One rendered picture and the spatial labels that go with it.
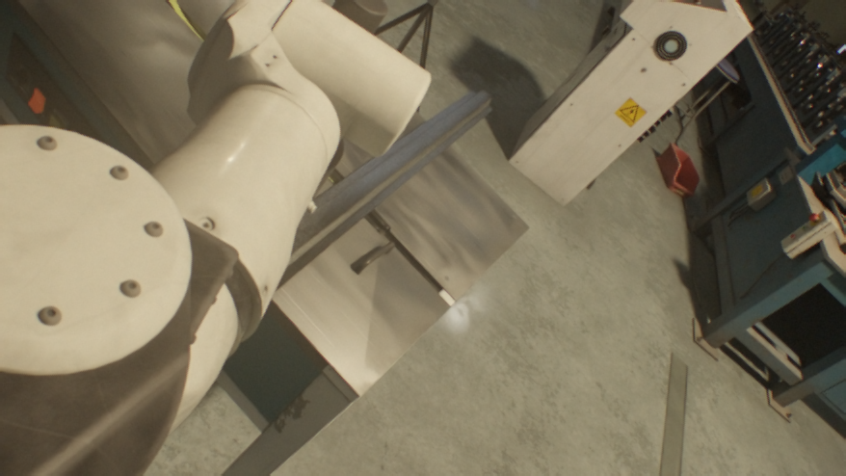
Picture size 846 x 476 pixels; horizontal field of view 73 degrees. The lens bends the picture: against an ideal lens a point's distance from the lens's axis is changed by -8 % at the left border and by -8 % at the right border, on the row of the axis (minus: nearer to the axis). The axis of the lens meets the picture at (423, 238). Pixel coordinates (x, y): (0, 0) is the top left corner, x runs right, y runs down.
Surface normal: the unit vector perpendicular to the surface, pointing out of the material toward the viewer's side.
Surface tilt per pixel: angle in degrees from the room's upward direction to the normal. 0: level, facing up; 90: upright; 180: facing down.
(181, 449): 0
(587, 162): 90
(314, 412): 90
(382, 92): 51
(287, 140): 14
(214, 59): 76
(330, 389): 90
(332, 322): 0
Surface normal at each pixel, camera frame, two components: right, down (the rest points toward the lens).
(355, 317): 0.54, -0.58
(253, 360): -0.49, 0.37
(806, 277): -0.31, 0.53
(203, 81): -0.69, 0.07
